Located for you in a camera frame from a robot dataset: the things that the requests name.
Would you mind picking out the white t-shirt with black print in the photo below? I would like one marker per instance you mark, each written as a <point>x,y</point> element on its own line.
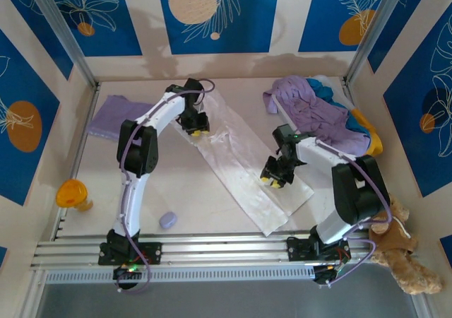
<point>240,159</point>

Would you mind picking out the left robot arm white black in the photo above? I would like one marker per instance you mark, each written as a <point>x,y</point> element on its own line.
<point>137,148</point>

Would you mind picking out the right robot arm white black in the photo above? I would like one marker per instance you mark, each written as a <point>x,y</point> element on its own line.
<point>360,191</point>

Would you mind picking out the crumpled lavender t-shirt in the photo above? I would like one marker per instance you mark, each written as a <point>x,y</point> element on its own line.
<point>314,116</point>

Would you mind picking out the blue t-shirt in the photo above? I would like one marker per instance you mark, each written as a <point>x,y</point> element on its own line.
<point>319,90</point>

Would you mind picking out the white laundry basket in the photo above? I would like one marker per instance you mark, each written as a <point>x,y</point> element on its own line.
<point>337,92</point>

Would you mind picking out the folded lavender t-shirt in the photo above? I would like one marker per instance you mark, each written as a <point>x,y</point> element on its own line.
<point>113,116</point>

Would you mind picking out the yellow t-shirt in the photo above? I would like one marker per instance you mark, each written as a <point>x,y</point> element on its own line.
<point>374,143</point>

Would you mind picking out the small lavender oval case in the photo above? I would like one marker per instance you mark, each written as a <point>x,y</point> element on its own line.
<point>168,220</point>

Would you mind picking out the black controller box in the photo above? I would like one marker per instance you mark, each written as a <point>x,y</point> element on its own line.
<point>123,273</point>
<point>323,275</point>

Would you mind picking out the orange plastic cup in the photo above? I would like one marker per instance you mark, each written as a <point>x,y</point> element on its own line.
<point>72,192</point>

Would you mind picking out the brown teddy bear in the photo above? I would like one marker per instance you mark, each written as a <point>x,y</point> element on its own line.
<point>402,247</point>

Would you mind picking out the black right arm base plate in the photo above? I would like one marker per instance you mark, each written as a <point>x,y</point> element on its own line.
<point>300,251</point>

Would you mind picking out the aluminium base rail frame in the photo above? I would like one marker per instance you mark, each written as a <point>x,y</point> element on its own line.
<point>229,247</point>

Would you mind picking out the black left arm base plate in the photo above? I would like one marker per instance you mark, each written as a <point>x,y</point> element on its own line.
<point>152,252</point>

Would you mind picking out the aluminium frame post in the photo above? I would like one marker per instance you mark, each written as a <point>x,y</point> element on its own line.
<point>60,32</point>
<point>374,28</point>

